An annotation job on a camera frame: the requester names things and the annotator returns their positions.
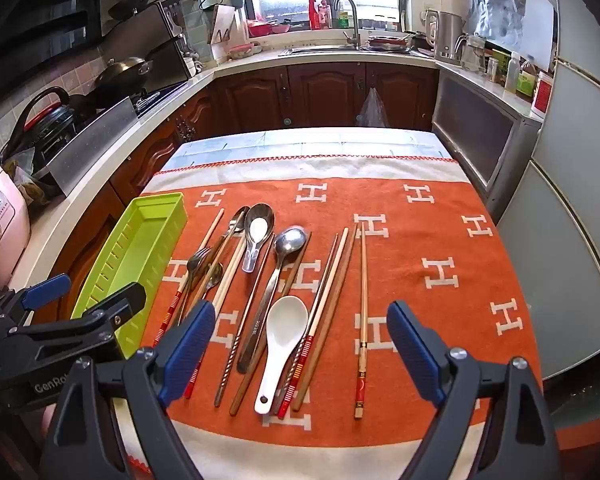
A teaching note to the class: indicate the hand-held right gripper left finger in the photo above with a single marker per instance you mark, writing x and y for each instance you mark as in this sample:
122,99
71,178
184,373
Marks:
190,345

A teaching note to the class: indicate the white container red label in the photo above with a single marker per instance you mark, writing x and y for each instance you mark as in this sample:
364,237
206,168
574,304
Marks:
543,92

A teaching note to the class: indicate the steel faucet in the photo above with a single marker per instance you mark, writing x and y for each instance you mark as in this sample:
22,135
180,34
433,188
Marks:
354,25

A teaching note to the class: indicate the clear plastic bag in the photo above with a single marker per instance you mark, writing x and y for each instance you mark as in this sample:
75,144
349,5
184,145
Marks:
372,110

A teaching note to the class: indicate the pink rice cooker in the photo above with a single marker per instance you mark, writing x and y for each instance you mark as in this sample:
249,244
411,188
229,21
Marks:
10,220

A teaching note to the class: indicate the steel fork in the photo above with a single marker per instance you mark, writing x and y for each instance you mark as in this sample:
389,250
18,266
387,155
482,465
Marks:
197,262

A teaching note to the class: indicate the cooking oil bottle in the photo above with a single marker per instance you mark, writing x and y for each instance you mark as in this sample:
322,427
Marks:
527,82

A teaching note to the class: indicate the pink bowls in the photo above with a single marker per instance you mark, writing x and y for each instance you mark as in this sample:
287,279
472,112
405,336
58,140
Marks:
267,27

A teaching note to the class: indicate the gas stove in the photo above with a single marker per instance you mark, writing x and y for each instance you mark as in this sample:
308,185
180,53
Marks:
152,100

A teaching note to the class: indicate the grey built-in appliance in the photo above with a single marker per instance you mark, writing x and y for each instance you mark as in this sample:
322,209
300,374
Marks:
475,120

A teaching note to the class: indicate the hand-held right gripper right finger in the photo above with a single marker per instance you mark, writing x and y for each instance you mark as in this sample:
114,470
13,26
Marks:
415,350

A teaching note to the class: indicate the wooden cutting board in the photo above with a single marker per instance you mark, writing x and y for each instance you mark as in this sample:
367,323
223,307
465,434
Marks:
222,22

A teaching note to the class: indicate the light blue tablecloth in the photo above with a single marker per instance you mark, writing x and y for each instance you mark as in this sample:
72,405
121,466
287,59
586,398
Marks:
305,142

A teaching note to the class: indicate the foil sheet on wall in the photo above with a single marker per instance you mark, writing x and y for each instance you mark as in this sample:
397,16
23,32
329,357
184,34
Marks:
505,0

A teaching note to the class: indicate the green plastic utensil tray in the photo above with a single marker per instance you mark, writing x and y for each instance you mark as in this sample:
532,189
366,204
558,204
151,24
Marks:
145,230

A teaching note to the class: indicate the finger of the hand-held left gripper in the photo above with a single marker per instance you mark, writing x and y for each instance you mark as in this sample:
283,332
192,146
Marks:
45,290
110,305

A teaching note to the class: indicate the green bottle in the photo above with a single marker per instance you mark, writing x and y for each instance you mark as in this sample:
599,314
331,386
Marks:
342,19

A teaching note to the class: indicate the bamboo chopstick red painted end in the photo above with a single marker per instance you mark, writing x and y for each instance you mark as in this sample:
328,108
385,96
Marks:
363,285

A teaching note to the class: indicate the stainless steel splash panel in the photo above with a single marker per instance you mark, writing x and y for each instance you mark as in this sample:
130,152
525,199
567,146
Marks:
95,145

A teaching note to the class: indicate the bag of dried food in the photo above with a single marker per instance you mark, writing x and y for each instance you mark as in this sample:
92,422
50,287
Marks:
27,185

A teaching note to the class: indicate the orange letter-patterned blanket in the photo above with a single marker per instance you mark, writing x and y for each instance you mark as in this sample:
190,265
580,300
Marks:
430,240

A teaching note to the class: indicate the black frying pan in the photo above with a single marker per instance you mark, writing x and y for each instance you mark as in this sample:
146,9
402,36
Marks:
130,5

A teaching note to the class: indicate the stack of dishes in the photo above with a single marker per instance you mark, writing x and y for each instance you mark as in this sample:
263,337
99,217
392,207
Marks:
387,42

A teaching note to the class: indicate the white plastic bottle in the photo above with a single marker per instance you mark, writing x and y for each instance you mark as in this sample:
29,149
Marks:
513,72

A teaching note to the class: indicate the white ceramic spoon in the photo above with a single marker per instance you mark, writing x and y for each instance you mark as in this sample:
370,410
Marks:
282,320

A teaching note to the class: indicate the large steel spoon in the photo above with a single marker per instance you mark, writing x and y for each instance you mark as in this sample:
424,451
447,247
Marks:
290,247

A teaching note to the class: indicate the red bottle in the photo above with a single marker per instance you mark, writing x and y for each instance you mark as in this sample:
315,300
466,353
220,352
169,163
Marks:
313,12

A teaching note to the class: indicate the stainless steel electric kettle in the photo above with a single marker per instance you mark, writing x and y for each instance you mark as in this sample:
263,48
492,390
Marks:
447,35

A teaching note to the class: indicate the grey refrigerator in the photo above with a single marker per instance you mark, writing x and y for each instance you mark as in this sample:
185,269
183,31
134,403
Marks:
570,185

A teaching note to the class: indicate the glass pitcher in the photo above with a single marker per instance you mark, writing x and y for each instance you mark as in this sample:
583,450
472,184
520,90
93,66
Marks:
472,55

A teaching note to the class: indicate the short steel soup spoon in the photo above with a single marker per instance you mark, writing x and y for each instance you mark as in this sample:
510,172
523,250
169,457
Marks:
258,227

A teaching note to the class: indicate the white kitchen countertop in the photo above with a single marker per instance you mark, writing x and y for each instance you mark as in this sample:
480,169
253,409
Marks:
245,62

